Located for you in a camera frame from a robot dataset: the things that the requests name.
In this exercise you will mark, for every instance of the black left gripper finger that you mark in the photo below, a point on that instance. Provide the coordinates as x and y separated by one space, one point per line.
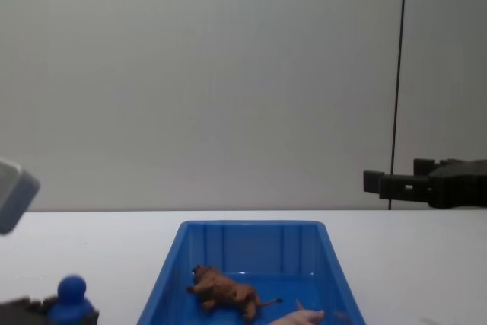
21 311
91 318

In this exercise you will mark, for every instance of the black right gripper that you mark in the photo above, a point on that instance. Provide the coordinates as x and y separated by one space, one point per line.
462 184

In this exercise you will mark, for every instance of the blue round-headed toy figure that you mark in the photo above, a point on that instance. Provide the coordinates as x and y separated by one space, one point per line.
71 298

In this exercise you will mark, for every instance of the brown toy lion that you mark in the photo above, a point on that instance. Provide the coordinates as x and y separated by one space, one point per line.
224 287

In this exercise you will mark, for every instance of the blue plastic bin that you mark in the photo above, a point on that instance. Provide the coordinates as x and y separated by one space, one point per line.
304 264

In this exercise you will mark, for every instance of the pink toy pig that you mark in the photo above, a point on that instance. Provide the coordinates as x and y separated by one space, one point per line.
300 317

